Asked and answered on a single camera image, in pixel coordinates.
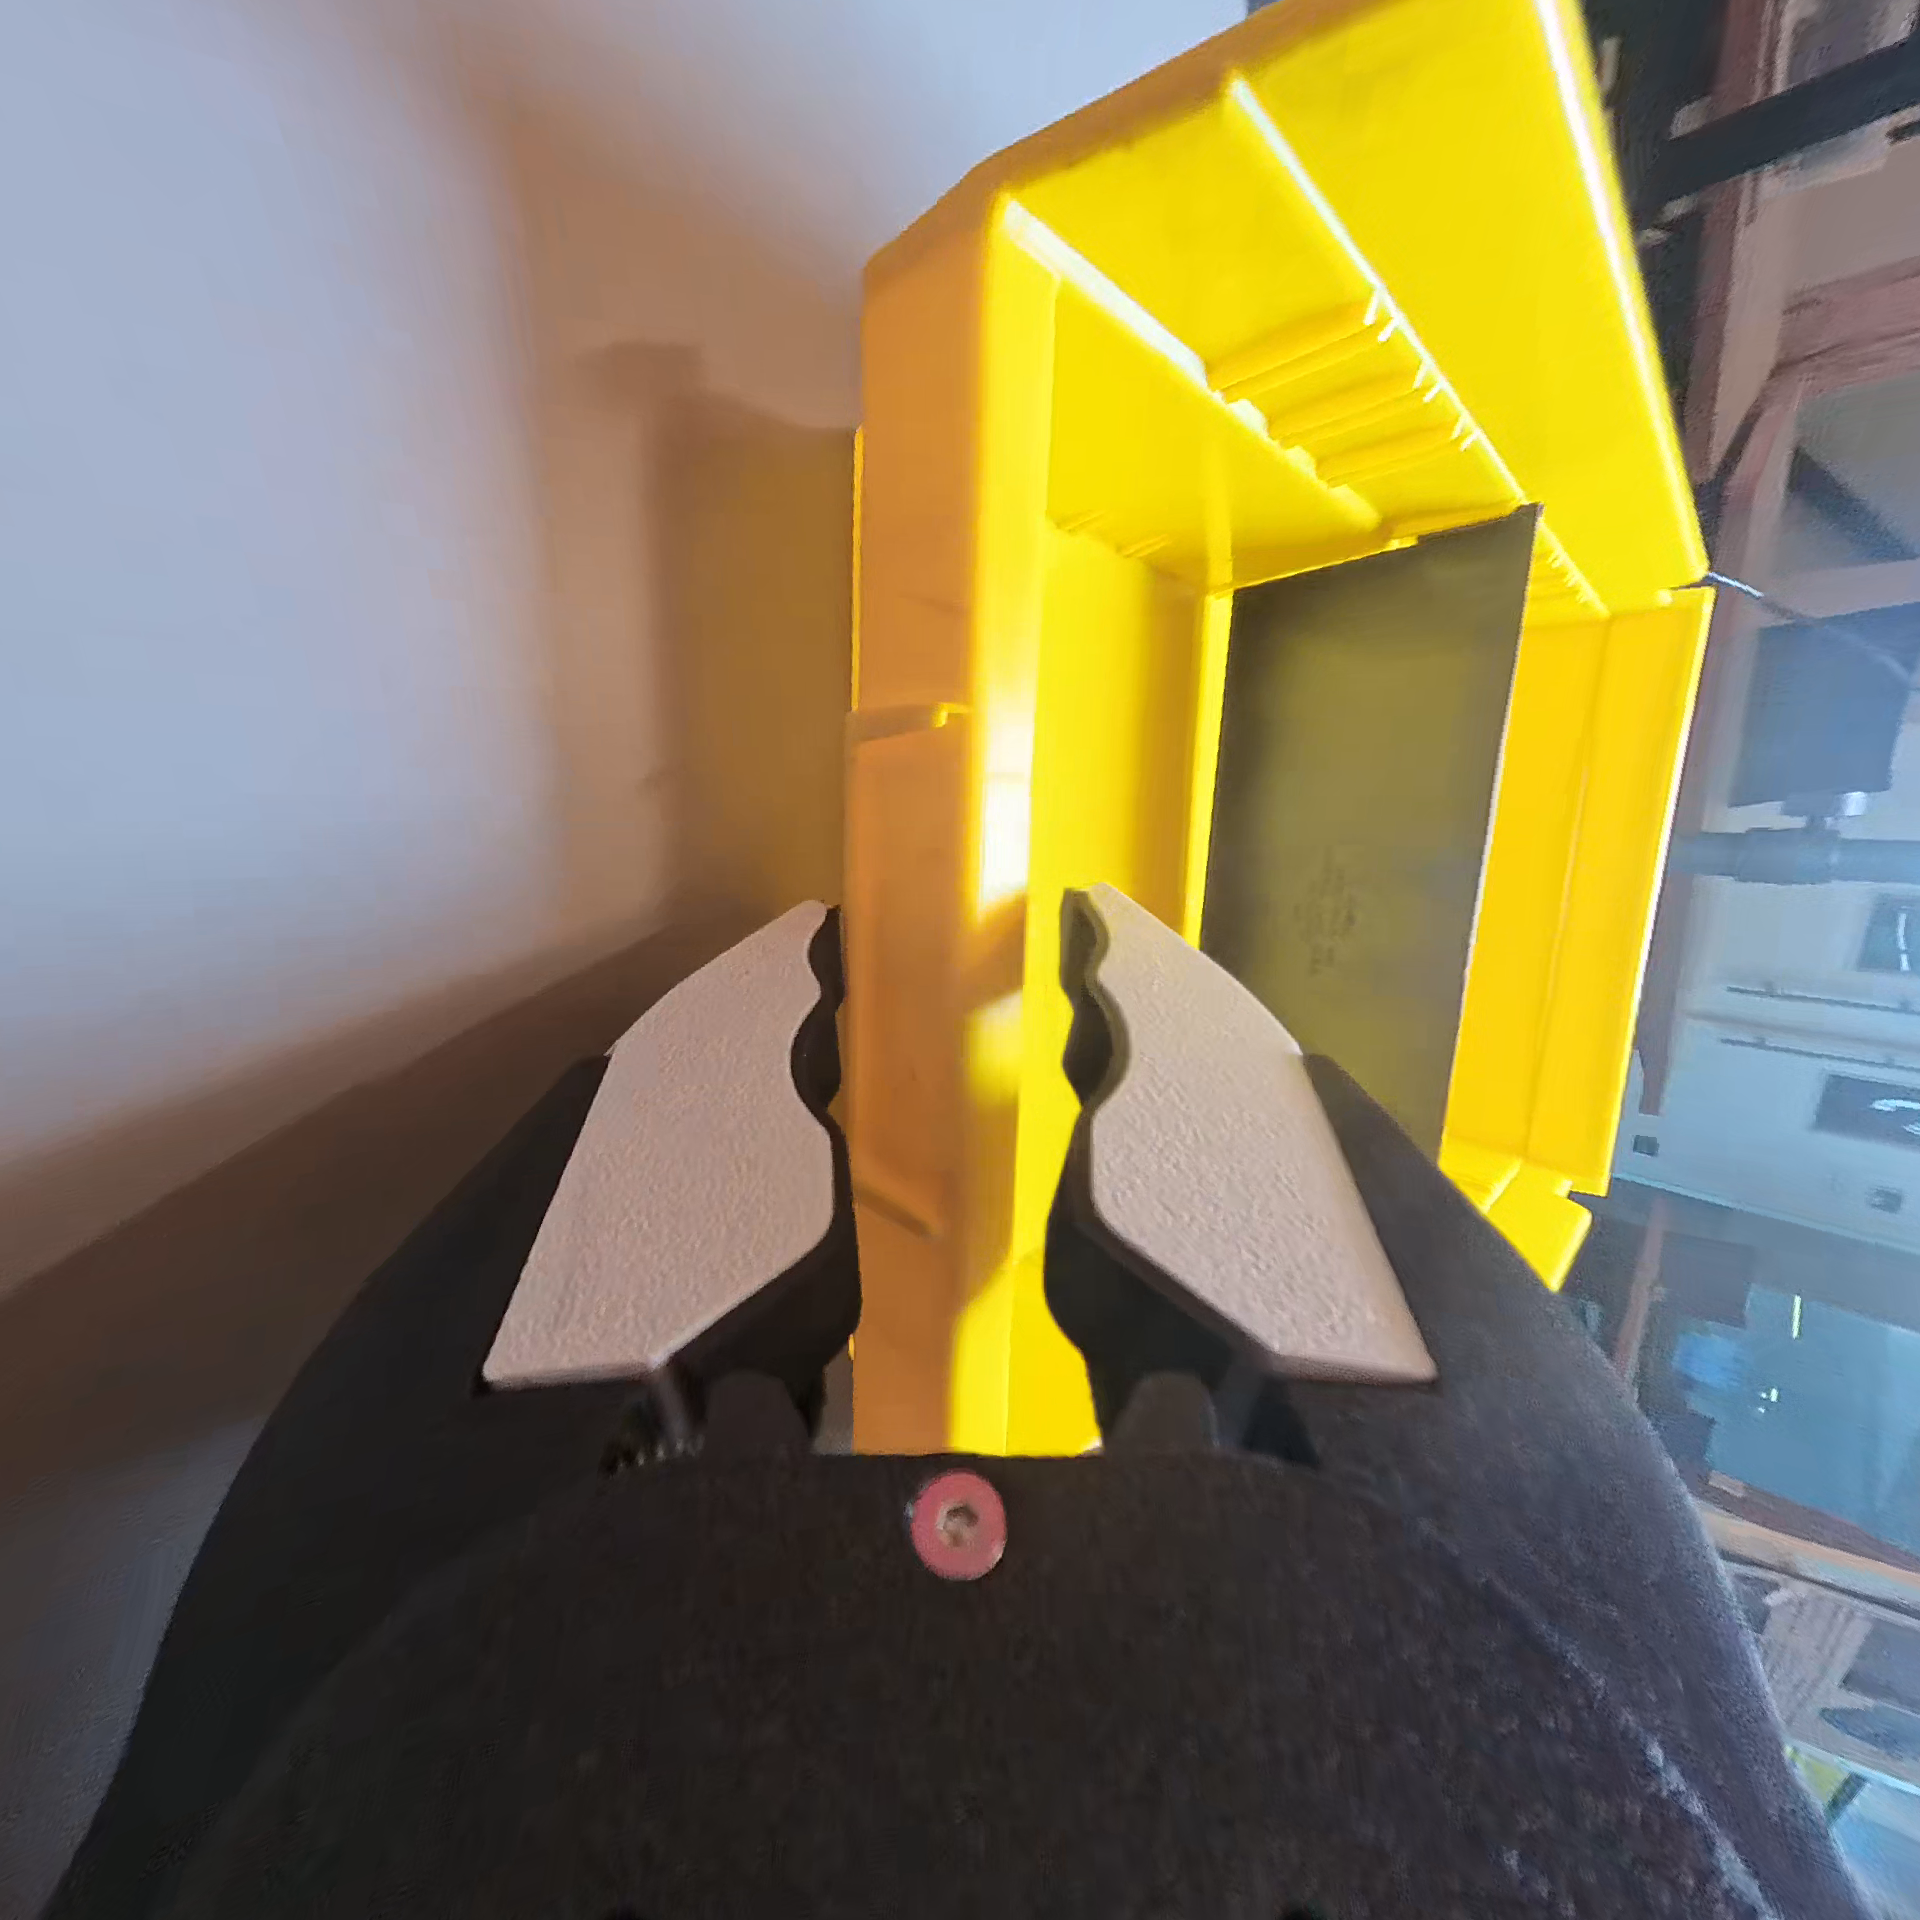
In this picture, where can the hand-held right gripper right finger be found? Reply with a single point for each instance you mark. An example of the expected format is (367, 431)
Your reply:
(1245, 1185)

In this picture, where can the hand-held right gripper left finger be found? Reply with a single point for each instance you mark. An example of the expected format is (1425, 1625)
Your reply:
(674, 1185)

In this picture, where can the yellow plastic bin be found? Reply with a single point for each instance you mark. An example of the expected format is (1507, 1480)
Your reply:
(1109, 674)

